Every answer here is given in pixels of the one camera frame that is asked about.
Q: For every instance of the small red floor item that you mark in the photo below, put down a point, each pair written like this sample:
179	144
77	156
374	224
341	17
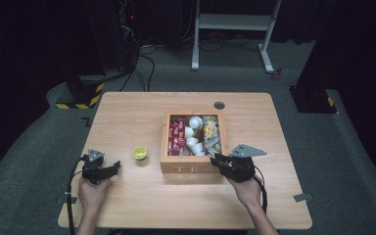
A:
277	74

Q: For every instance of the row of red packets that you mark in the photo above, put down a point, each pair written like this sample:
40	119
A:
176	137

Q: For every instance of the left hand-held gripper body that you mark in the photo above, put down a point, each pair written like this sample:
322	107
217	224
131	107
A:
92	169

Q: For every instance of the white metal stand frame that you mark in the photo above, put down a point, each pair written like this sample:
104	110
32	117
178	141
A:
233	22

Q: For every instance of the large white creamer cup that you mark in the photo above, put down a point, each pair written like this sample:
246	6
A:
195	122

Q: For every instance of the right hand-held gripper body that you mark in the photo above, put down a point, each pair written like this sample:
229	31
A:
241	168

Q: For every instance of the person's right hand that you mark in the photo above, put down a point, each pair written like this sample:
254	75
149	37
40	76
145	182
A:
248	192

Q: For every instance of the pile of grey packets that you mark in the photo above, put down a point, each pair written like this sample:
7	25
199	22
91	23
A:
212	143

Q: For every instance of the yellow lidded small cup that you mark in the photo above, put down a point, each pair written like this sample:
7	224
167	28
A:
139	152

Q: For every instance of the small white creamer cup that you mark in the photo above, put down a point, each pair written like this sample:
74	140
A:
189	131
191	141
197	149

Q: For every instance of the black stand base yellow mark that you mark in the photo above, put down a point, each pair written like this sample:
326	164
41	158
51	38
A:
311	99

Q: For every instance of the grey tape piece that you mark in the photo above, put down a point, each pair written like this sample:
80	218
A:
303	197
70	200

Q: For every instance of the wooden tea box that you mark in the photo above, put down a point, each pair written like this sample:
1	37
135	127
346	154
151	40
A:
182	164

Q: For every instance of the pile of yellow packets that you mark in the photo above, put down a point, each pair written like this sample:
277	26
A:
210	129

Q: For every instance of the person's left hand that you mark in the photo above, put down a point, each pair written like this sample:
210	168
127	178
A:
90	195

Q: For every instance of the grey table grommet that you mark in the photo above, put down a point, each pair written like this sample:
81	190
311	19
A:
219	105

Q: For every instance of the black yellow striped stand base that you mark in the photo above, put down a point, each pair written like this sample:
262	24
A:
84	96

